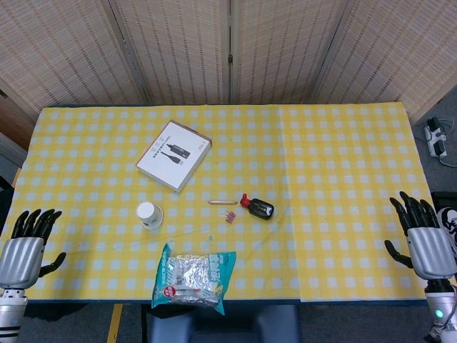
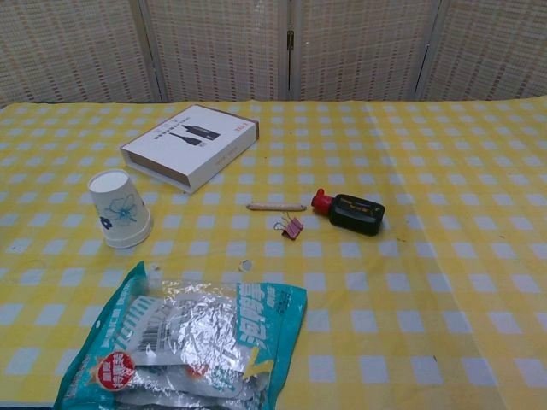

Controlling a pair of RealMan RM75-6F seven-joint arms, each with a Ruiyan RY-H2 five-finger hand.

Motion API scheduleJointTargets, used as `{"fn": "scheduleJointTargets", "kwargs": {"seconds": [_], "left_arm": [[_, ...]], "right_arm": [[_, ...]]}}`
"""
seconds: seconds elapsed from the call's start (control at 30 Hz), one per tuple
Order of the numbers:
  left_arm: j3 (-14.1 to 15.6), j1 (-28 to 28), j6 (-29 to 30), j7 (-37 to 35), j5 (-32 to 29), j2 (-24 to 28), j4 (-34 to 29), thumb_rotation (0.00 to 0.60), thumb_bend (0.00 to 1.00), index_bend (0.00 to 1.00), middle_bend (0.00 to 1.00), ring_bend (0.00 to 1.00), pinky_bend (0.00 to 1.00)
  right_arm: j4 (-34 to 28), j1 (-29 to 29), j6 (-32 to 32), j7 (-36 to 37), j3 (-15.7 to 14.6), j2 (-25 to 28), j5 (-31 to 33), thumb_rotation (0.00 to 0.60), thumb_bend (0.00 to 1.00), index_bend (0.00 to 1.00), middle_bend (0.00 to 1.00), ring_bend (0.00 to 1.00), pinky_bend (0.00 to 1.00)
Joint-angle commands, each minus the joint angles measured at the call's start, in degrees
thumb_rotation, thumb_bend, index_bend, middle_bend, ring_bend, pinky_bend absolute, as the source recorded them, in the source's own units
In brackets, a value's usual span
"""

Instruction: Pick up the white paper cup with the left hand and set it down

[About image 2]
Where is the white flat product box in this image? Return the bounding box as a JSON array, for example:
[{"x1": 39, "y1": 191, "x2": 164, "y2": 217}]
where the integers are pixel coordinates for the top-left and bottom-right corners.
[{"x1": 119, "y1": 104, "x2": 261, "y2": 196}]

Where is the black ink bottle red cap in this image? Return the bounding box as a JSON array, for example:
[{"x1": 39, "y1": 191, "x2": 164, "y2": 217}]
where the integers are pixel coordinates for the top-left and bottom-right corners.
[{"x1": 310, "y1": 188, "x2": 386, "y2": 237}]

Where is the pink binder clip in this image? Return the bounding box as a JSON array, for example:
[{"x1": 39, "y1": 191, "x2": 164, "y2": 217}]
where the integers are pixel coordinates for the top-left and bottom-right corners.
[{"x1": 273, "y1": 217, "x2": 303, "y2": 239}]

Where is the wooden stick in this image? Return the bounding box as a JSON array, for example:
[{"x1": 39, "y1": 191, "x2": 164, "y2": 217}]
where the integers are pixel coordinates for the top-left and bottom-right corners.
[{"x1": 245, "y1": 202, "x2": 307, "y2": 212}]

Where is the woven bamboo screen panel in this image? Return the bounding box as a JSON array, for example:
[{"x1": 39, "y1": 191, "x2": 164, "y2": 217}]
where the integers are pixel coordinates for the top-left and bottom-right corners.
[
  {"x1": 0, "y1": 0, "x2": 167, "y2": 110},
  {"x1": 289, "y1": 0, "x2": 448, "y2": 103},
  {"x1": 426, "y1": 0, "x2": 547, "y2": 103},
  {"x1": 143, "y1": 0, "x2": 292, "y2": 103}
]

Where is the white paper cup blue flower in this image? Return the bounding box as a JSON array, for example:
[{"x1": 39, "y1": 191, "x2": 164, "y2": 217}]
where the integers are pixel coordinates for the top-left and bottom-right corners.
[{"x1": 87, "y1": 169, "x2": 152, "y2": 241}]

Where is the teal silver snack bag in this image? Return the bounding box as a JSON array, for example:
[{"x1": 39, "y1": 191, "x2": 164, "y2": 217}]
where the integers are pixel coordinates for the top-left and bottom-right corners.
[{"x1": 53, "y1": 261, "x2": 309, "y2": 410}]

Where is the yellow white checkered tablecloth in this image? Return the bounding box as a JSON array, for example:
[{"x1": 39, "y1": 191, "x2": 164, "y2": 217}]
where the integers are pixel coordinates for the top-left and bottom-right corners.
[{"x1": 0, "y1": 96, "x2": 547, "y2": 410}]

